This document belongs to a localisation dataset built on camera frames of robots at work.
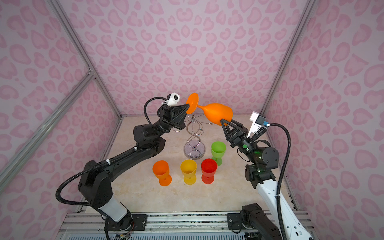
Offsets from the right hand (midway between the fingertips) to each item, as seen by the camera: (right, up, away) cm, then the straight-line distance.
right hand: (221, 122), depth 54 cm
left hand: (-12, +4, -6) cm, 14 cm away
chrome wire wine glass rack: (-11, -17, +46) cm, 50 cm away
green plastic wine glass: (+4, -15, +37) cm, 40 cm away
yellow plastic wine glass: (-13, -24, +28) cm, 40 cm away
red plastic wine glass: (-2, -23, +24) cm, 34 cm away
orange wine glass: (-28, -23, +23) cm, 43 cm away
